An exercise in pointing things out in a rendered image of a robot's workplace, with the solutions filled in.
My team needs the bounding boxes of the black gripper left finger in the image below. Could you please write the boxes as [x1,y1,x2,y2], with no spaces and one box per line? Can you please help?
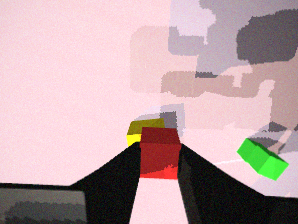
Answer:
[0,141,141,224]

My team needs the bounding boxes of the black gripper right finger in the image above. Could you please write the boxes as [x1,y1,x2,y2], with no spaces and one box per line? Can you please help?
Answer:
[177,143,298,224]

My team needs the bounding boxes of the red block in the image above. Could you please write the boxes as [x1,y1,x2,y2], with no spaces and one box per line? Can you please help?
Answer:
[140,127,181,179]

